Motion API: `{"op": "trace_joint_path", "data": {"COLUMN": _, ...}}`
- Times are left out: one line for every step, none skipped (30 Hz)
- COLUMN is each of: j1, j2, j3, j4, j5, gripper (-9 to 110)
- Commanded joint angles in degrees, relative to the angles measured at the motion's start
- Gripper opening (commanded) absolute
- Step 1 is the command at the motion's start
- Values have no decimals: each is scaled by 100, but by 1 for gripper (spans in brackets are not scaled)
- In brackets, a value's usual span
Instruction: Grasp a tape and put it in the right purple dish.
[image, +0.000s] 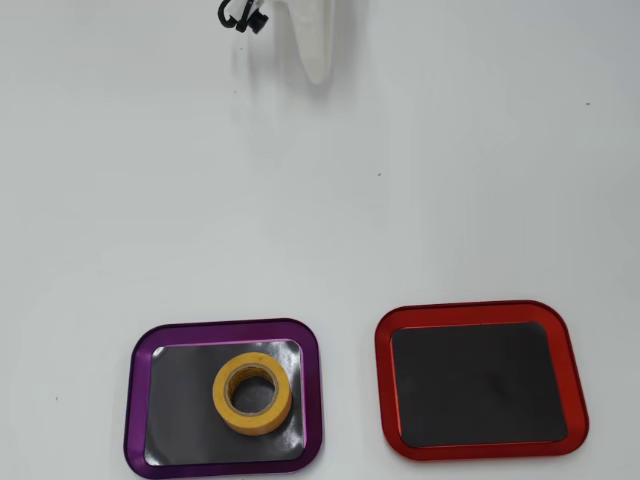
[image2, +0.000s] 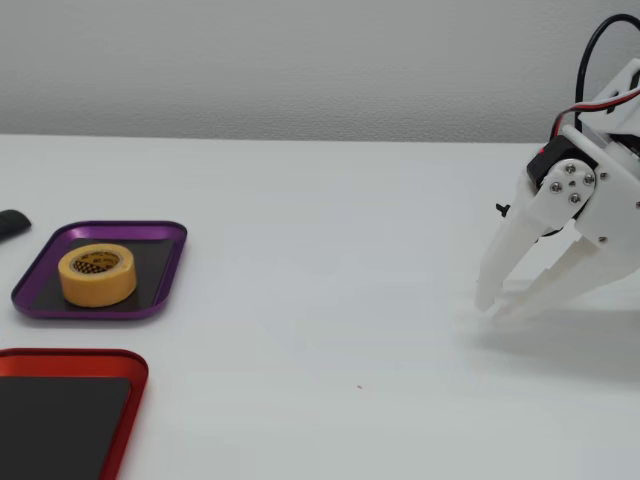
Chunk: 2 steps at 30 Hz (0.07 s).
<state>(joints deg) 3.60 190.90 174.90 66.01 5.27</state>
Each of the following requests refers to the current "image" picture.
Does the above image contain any white fixed gripper finger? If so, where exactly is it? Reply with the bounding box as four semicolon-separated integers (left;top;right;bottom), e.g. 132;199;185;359
274;0;337;86

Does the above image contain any yellow masking tape roll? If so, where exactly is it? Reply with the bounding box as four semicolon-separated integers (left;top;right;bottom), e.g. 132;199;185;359
212;351;294;437

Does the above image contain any purple metal dish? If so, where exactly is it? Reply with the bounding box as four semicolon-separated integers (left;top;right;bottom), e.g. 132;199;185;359
123;317;326;480

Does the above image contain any red metal dish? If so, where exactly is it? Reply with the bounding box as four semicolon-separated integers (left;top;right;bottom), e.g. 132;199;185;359
373;299;591;462

